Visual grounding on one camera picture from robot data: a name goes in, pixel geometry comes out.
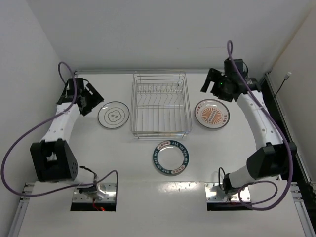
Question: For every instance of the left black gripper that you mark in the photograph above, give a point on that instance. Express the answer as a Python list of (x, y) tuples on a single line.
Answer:
[(91, 99)]

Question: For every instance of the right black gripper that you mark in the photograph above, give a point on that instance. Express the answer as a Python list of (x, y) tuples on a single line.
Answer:
[(213, 80)]

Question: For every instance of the clear plate black rim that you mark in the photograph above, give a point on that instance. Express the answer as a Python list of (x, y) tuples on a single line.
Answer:
[(113, 115)]

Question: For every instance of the orange sunburst pattern plate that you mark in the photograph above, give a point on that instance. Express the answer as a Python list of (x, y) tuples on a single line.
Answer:
[(212, 114)]

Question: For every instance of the green rim lettered plate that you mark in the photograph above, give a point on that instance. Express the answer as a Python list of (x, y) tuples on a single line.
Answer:
[(170, 158)]

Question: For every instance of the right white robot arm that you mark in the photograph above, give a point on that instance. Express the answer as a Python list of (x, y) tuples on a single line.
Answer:
[(274, 154)]

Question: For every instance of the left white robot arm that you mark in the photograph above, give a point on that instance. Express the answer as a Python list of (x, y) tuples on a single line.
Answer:
[(52, 156)]

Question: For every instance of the metal wire dish rack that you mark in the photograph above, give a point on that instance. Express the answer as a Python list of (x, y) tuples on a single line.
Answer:
[(160, 106)]

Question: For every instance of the black cable white plug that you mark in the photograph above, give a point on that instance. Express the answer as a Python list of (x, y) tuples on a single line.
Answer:
[(286, 77)]

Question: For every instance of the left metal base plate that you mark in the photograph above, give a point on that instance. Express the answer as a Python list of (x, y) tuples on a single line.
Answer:
[(102, 193)]

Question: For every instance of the metal base plate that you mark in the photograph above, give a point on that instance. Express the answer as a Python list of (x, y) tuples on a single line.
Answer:
[(214, 194), (102, 193)]

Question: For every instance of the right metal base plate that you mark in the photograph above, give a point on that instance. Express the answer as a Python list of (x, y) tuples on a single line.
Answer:
[(214, 194)]

